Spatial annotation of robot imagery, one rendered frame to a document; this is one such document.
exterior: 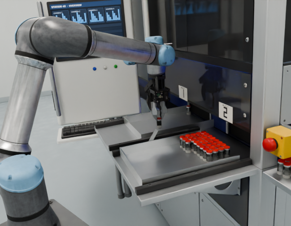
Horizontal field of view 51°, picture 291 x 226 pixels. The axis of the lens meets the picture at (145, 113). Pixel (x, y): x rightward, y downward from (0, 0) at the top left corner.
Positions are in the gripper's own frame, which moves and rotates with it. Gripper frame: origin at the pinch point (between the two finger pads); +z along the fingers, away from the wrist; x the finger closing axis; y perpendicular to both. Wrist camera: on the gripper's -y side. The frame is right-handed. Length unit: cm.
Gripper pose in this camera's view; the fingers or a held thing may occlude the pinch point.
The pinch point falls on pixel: (158, 116)
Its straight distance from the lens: 137.8
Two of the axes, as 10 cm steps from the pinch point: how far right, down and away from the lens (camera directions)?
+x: 9.4, -1.8, 3.0
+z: 0.8, 9.5, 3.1
